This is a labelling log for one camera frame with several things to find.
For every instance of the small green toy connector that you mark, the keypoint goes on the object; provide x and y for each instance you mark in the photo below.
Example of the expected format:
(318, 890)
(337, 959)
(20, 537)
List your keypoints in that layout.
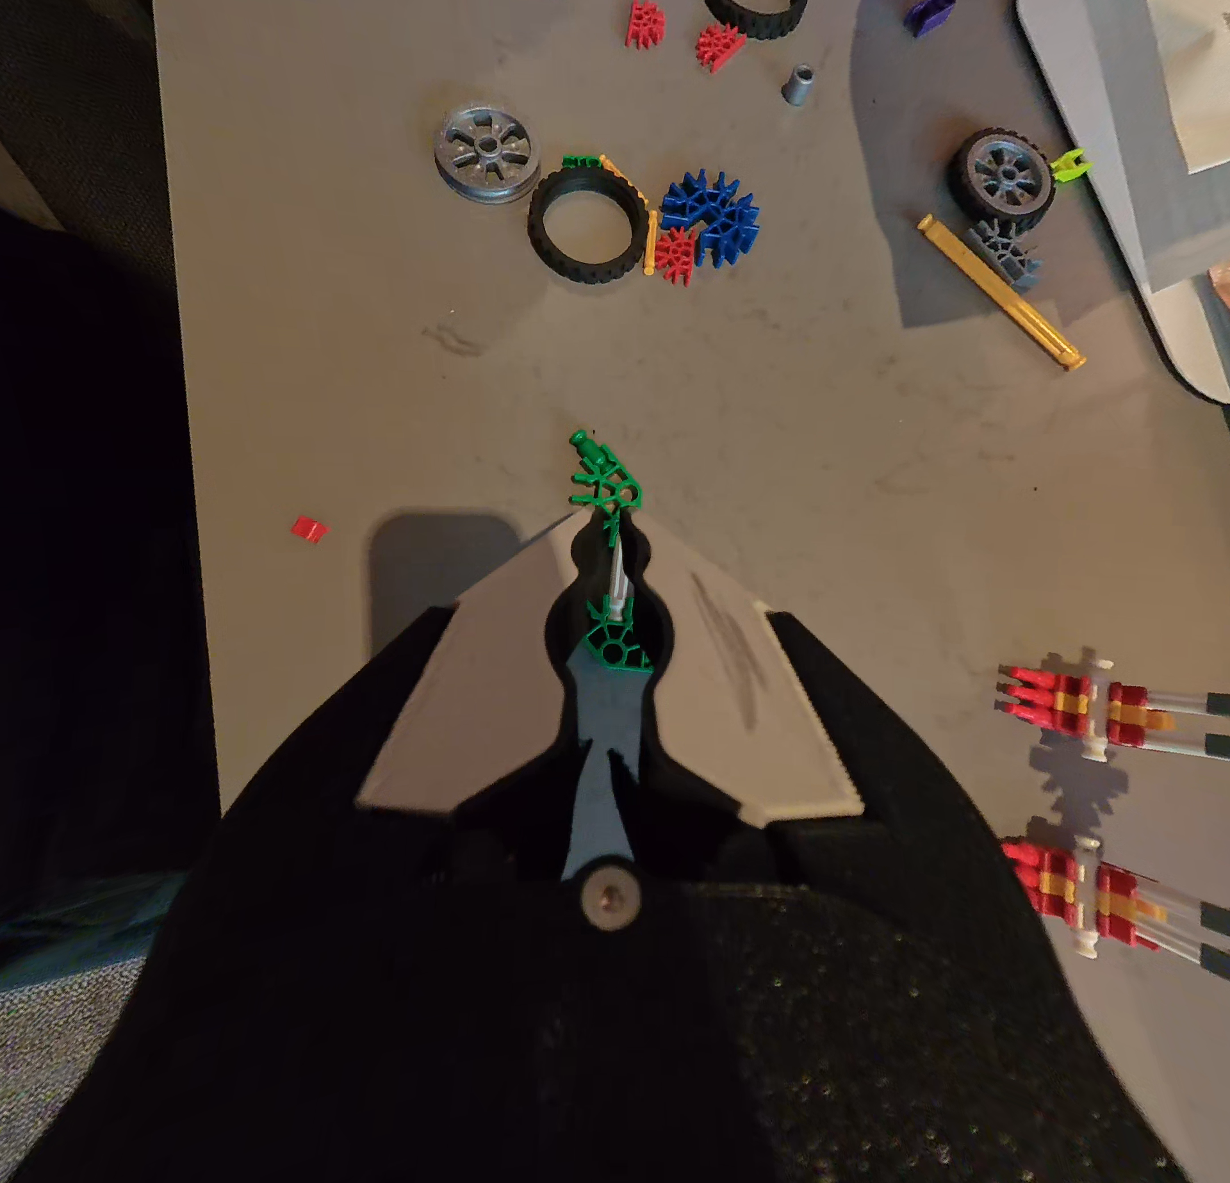
(577, 163)

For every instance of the small red toy clip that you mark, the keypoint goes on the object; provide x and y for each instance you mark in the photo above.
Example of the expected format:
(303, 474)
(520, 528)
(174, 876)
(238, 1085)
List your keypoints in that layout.
(310, 529)

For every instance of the lime green toy clip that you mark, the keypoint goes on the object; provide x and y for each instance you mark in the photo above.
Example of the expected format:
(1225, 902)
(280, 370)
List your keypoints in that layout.
(1067, 167)

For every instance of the toy wheel with black tire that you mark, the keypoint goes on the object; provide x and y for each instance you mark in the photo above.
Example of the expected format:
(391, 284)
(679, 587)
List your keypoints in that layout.
(1004, 179)

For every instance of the short green toy rod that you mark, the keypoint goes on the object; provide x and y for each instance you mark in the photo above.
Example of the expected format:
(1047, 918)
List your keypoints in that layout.
(588, 448)

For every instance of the blue toy connector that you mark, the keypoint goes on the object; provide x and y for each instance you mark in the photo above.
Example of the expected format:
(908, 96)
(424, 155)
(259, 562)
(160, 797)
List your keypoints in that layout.
(706, 205)

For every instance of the grey toy connector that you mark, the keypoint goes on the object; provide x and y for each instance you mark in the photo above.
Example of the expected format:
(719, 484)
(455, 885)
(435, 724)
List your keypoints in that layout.
(1004, 252)

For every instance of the white toy rod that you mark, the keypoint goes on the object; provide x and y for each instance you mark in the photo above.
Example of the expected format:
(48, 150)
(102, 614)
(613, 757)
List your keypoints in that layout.
(620, 579)

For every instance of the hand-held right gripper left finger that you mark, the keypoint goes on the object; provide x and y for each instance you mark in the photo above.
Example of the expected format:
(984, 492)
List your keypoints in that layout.
(462, 704)

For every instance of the grey toy wheel hub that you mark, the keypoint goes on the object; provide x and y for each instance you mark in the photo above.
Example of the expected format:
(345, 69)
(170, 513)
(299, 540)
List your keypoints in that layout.
(452, 156)

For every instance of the person's black clothing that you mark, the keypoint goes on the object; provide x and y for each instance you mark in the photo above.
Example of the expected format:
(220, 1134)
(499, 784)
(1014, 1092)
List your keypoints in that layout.
(97, 579)

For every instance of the long yellow toy rod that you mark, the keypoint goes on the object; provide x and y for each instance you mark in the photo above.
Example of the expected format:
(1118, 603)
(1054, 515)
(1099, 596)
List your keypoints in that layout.
(1000, 292)

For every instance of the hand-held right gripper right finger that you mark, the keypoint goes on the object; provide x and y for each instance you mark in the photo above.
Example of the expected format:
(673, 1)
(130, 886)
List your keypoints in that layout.
(741, 694)

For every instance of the grey toy spacer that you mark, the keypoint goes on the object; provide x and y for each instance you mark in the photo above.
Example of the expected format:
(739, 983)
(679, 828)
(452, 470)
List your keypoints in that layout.
(798, 89)

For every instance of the purple toy connector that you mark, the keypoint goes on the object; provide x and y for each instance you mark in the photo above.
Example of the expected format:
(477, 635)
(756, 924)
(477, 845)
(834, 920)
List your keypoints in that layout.
(930, 13)

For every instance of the short orange toy rod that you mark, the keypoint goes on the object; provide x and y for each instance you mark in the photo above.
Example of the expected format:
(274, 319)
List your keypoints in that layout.
(625, 182)
(652, 242)

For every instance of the red yellow toy assembly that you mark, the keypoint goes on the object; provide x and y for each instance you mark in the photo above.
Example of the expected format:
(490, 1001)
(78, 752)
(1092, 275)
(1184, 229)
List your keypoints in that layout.
(1052, 886)
(1052, 698)

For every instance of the red toy connector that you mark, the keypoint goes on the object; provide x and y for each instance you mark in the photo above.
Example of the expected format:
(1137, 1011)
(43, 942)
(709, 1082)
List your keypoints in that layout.
(719, 48)
(646, 26)
(678, 256)

